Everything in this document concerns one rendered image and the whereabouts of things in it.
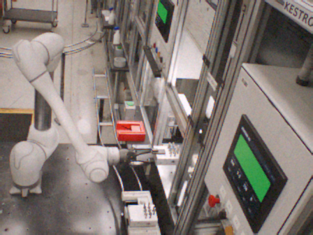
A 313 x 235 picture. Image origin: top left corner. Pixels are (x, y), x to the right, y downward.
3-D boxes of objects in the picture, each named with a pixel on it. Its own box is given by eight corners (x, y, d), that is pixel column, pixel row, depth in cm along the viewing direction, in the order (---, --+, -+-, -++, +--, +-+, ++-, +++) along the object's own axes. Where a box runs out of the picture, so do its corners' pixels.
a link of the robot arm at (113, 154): (107, 155, 164) (120, 155, 165) (106, 143, 171) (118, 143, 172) (107, 169, 169) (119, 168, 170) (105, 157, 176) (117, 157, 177)
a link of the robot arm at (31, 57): (40, 75, 145) (56, 63, 156) (17, 40, 139) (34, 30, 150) (22, 86, 151) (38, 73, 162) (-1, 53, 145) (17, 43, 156)
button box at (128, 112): (121, 116, 220) (124, 100, 214) (134, 116, 222) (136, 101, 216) (123, 123, 214) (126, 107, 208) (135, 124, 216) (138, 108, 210)
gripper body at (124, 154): (118, 167, 171) (136, 167, 173) (119, 154, 166) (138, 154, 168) (116, 157, 176) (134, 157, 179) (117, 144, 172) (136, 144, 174)
